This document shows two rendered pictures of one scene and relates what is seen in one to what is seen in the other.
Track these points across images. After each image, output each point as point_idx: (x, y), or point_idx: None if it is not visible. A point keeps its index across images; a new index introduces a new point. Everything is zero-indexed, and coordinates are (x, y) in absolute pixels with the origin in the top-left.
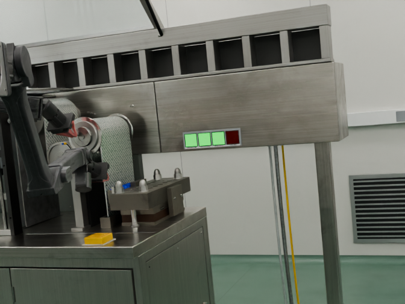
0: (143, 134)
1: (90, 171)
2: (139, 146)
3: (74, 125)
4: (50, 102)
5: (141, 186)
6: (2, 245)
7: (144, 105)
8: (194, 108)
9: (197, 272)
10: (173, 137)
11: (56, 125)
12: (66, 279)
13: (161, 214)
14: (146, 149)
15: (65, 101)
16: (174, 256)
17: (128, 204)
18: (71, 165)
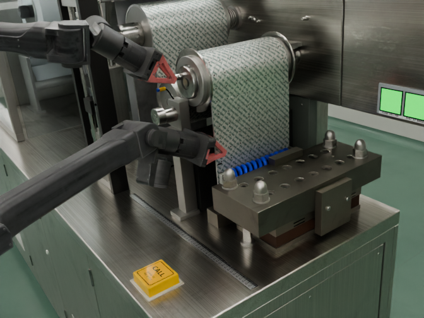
0: (317, 69)
1: (172, 153)
2: (310, 88)
3: (167, 65)
4: (105, 32)
5: (256, 194)
6: (73, 221)
7: (325, 21)
8: (408, 41)
9: (356, 312)
10: (363, 86)
11: (128, 69)
12: (125, 304)
13: (296, 231)
14: (320, 94)
15: (208, 1)
16: (298, 311)
17: (234, 214)
18: (69, 185)
